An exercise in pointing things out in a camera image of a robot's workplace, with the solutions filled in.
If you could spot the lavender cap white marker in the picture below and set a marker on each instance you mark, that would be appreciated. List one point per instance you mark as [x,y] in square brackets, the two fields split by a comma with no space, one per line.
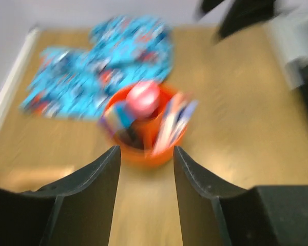
[182,121]

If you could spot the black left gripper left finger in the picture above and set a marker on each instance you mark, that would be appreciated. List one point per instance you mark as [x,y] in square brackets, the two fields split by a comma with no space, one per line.
[74,210]

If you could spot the black highlighter blue cap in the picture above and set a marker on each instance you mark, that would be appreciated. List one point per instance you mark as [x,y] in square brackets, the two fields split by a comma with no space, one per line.
[125,115]

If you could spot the peach cap white marker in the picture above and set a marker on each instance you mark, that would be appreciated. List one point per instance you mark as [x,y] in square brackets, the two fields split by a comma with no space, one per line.
[171,113]

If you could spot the blue shark print cloth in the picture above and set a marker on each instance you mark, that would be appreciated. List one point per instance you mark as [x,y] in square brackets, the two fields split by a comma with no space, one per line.
[76,83]

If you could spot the pink cap marker tube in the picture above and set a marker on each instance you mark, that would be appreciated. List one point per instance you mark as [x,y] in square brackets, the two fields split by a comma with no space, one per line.
[143,99]

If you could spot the orange round divided organizer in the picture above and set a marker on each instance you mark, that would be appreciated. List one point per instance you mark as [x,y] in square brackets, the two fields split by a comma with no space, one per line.
[137,142]

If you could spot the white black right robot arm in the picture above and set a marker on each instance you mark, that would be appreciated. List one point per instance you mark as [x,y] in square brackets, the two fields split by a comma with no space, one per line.
[287,23]

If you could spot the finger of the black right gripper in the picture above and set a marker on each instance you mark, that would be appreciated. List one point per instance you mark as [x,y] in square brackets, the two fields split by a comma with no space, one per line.
[243,14]

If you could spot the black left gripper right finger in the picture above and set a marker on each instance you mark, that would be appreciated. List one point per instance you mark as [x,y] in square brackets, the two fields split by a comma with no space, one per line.
[213,211]

